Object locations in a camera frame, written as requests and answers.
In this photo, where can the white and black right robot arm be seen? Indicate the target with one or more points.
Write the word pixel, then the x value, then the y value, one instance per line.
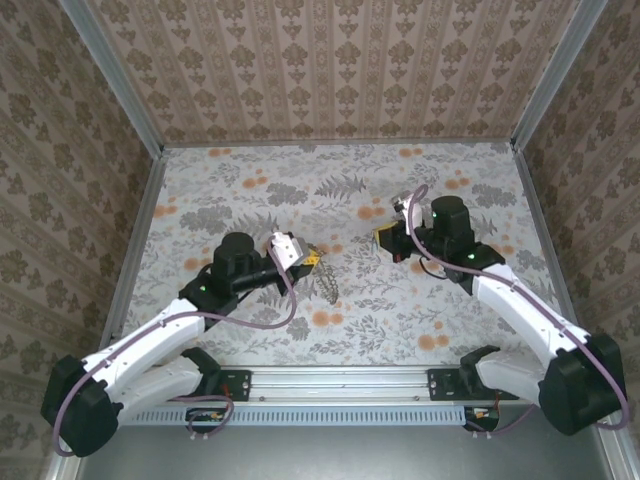
pixel 525 305

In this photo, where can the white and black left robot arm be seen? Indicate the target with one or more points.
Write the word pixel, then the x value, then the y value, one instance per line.
pixel 150 330

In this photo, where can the floral table cover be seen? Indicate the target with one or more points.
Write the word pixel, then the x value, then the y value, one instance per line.
pixel 350 310

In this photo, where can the grey metal sheet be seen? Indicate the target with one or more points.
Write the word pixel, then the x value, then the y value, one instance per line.
pixel 325 455

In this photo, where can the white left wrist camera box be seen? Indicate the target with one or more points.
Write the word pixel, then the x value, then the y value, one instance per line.
pixel 286 250

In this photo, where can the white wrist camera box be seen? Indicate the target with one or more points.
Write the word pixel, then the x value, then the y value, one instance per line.
pixel 286 250
pixel 406 206

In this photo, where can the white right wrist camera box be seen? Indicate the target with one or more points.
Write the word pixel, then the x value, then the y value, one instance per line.
pixel 406 206

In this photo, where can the aluminium side rail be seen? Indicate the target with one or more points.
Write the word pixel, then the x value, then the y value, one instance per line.
pixel 542 220
pixel 140 235

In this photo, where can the aluminium back rail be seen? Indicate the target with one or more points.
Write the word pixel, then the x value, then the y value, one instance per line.
pixel 340 143

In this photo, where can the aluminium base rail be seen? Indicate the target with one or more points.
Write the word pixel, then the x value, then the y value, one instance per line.
pixel 340 385

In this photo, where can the aluminium corner post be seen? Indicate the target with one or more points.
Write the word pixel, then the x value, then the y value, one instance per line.
pixel 555 75
pixel 115 75

